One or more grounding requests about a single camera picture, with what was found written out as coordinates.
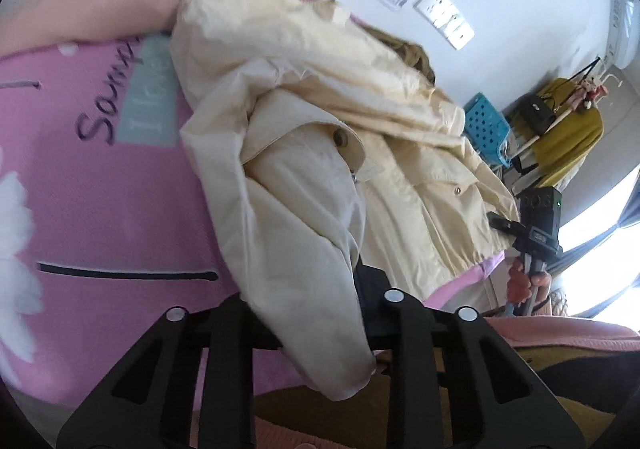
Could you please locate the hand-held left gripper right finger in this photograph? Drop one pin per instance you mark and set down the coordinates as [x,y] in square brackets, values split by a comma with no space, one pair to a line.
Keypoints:
[380,309]

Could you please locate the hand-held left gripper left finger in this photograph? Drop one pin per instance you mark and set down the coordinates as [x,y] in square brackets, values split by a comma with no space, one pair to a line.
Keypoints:
[225,329]

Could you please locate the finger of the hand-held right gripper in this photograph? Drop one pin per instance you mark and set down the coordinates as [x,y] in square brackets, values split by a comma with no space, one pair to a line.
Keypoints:
[502,223]

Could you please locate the cream jacket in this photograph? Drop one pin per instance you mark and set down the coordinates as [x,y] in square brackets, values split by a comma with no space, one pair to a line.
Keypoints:
[300,179]

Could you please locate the clothes rack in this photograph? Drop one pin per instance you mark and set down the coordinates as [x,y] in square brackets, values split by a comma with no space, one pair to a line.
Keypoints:
[545,131]

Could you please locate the person's right hand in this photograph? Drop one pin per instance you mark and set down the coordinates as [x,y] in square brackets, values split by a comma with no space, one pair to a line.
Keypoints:
[517,284]

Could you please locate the grey blue curtain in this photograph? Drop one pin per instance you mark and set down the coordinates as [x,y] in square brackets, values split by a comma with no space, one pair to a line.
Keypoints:
[600,239]

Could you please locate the mustard yellow garment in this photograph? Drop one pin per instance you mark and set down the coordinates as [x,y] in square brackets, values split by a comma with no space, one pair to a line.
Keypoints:
[575,144]

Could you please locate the teal plastic basket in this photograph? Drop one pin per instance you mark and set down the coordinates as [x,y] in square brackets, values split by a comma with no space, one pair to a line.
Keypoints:
[485,124]

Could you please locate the person's pink top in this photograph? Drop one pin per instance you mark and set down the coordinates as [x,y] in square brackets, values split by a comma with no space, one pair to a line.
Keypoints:
[565,331]

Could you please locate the black handbag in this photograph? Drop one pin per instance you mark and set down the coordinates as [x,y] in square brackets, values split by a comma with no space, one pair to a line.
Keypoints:
[535,114]

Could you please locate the small plush toy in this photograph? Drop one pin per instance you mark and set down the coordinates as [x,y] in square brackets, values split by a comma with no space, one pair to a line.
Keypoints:
[590,91]

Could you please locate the person's yellow black pants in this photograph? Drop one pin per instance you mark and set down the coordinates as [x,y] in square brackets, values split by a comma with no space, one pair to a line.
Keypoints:
[575,379]

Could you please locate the pink printed blanket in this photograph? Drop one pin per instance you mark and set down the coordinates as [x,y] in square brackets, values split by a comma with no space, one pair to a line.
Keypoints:
[100,209]

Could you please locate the olive brown garment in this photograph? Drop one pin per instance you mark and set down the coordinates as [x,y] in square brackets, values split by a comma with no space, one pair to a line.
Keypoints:
[410,54]

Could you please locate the white air conditioner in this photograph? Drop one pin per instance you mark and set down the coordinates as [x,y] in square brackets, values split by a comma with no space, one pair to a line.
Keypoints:
[625,19]

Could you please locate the white wall switch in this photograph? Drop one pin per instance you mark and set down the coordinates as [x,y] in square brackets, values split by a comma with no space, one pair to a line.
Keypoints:
[461,35]

